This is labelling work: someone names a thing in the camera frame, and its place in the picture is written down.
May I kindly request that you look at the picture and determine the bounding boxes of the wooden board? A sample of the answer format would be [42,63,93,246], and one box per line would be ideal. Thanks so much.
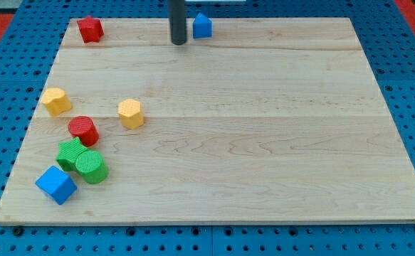
[0,18,415,226]

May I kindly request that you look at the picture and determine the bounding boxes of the blue cube block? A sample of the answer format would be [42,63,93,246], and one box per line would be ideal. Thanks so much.
[35,166,77,205]

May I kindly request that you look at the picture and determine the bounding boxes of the yellow heart block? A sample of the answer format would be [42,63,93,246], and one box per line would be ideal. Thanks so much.
[41,87,72,117]

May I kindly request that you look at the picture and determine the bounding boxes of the green star block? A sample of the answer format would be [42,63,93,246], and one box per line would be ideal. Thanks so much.
[56,137,88,171]

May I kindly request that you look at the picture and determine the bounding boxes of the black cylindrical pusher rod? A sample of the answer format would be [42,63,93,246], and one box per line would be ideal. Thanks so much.
[168,0,187,46]

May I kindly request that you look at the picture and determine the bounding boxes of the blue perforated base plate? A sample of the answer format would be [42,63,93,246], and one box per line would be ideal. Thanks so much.
[0,1,415,255]

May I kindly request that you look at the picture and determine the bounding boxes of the blue pentagon block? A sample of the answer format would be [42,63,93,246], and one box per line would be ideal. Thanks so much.
[192,13,213,39]

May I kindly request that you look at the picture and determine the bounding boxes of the green cylinder block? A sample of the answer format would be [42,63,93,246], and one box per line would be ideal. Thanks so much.
[75,150,109,184]

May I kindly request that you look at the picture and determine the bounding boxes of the yellow hexagon block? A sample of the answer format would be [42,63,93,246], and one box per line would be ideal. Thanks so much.
[117,99,144,129]

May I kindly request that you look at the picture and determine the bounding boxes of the red cylinder block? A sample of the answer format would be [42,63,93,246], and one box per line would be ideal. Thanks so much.
[68,116,99,147]

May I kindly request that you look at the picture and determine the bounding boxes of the red star block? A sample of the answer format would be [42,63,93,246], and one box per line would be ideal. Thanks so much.
[77,16,104,43]

